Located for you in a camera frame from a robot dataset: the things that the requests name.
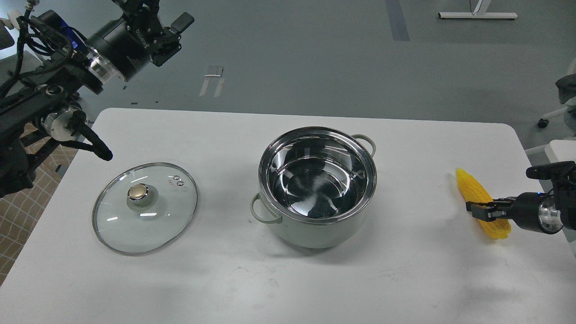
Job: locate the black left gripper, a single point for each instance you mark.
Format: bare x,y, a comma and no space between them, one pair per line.
119,45

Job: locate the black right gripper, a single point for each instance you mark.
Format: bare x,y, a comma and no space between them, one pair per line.
523,210

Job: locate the yellow corn cob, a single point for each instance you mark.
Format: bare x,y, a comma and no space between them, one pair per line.
473,191

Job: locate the glass pot lid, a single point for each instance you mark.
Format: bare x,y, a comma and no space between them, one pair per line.
144,208

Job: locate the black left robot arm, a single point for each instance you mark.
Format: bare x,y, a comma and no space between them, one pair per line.
39,102

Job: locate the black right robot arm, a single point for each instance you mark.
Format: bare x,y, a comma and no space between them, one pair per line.
546,213

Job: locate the grey steel cooking pot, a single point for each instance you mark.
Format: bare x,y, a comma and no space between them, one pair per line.
314,186

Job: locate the grey chair at right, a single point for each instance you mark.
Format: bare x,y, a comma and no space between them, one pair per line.
566,93

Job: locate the grey office chair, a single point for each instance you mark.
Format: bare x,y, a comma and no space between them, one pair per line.
11,54

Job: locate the white desk leg base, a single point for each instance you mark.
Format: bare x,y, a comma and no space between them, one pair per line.
479,12

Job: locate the beige checkered cloth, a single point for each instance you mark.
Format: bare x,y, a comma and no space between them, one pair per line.
20,212

